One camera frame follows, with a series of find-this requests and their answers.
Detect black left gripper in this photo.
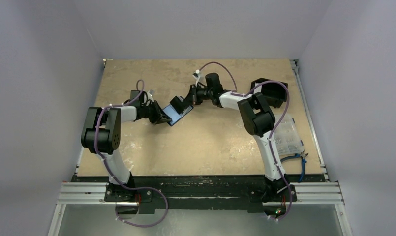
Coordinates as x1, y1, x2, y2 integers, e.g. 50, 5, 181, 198
141, 100, 171, 125

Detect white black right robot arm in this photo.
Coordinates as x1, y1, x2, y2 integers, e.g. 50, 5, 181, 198
163, 73, 290, 200

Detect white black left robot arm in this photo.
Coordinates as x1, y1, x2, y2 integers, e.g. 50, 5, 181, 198
81, 90, 172, 201

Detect clear plastic screw box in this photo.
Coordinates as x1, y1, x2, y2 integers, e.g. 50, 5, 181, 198
273, 114, 305, 156

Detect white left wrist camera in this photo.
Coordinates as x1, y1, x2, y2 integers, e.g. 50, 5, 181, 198
146, 90, 154, 103

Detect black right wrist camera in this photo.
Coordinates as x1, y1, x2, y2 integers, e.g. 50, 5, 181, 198
192, 70, 221, 88

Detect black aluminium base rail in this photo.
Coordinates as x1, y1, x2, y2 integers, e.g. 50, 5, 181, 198
58, 175, 344, 215

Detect blue handled pliers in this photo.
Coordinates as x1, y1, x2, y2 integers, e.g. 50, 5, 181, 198
279, 153, 309, 183

